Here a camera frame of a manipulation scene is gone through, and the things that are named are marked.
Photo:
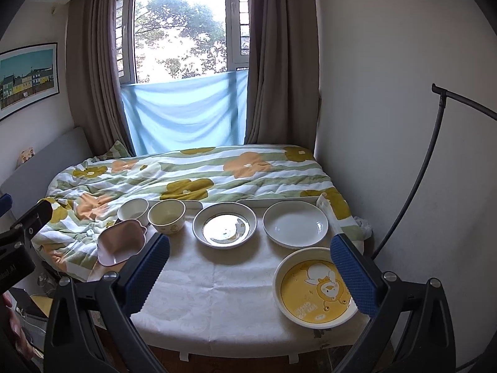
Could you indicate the white plastic bag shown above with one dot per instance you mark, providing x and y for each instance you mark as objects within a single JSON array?
[{"x": 365, "y": 227}]

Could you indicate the yellow duck pattern plate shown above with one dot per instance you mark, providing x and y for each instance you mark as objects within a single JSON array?
[{"x": 310, "y": 292}]

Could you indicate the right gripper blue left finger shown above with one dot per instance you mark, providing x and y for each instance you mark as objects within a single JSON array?
[{"x": 120, "y": 295}]

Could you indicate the green patterned pillow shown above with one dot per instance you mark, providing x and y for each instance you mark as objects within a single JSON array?
[{"x": 117, "y": 151}]

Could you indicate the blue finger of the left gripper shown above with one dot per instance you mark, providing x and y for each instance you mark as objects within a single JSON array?
[
  {"x": 6, "y": 203},
  {"x": 35, "y": 218}
]

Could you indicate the floral green striped quilt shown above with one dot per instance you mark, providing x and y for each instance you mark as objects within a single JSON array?
[{"x": 85, "y": 197}]

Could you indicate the cream rimmed patterned plate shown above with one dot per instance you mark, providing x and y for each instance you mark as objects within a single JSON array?
[{"x": 225, "y": 225}]

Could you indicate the plain white plate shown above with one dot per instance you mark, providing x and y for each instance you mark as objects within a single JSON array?
[{"x": 295, "y": 224}]

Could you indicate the white floral tablecloth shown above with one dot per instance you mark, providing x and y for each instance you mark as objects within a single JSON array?
[{"x": 219, "y": 302}]

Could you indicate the grey bed headboard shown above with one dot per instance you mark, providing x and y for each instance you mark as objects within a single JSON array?
[{"x": 30, "y": 181}]

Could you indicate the cream duck pattern bowl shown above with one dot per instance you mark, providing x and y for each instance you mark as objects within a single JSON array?
[{"x": 167, "y": 216}]

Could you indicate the white framed window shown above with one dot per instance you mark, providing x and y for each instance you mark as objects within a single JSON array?
[{"x": 166, "y": 40}]

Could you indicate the light blue window cloth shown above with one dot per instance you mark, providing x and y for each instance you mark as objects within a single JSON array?
[{"x": 189, "y": 113}]

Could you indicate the framed town painting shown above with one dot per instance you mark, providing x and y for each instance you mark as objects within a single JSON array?
[{"x": 28, "y": 74}]

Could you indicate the person's left hand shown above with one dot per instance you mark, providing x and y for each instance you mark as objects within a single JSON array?
[{"x": 13, "y": 326}]

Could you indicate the left brown curtain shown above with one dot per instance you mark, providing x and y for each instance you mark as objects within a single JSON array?
[{"x": 92, "y": 83}]

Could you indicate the black curved stand pole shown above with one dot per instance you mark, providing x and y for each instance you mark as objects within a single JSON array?
[{"x": 444, "y": 95}]

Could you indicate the pink flower shaped plate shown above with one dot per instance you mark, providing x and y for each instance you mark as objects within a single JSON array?
[{"x": 118, "y": 243}]

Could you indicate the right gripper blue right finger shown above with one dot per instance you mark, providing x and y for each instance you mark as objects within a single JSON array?
[{"x": 364, "y": 282}]

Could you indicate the small white bowl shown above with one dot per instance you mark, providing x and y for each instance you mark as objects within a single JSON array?
[{"x": 135, "y": 209}]

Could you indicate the right brown curtain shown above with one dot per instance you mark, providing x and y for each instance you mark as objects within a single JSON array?
[{"x": 283, "y": 73}]

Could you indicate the brown curtain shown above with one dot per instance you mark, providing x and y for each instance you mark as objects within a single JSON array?
[
  {"x": 92, "y": 83},
  {"x": 283, "y": 73}
]

